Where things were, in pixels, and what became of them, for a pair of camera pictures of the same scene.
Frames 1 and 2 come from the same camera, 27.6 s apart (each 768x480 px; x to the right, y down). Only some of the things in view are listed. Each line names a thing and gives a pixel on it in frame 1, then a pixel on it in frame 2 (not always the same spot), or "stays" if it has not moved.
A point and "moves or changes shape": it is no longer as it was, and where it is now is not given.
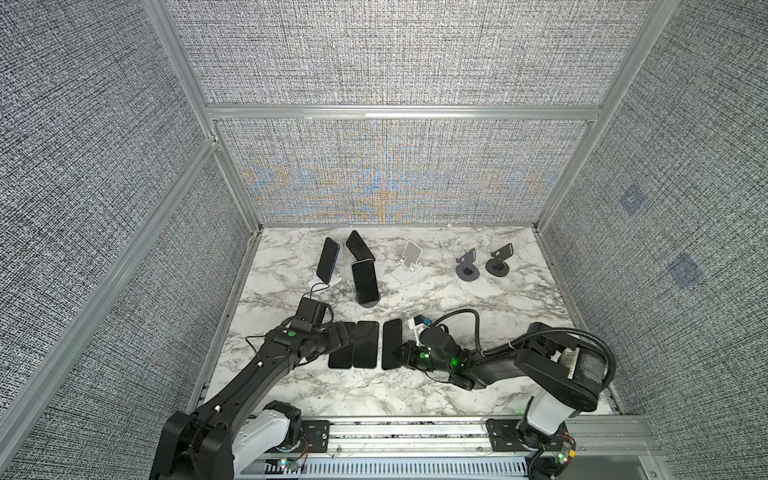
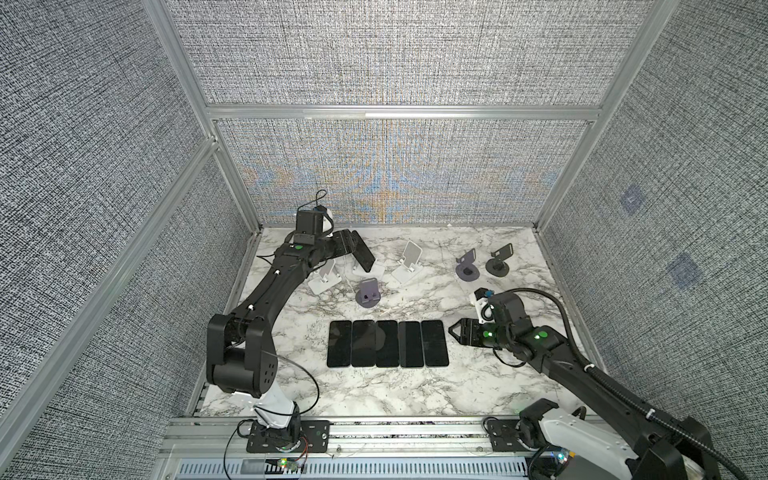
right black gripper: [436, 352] → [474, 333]
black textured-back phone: [358, 248] stays
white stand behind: [379, 268] stays
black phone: [365, 350] stays
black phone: [343, 358] stays
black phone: [391, 337] moves or changes shape
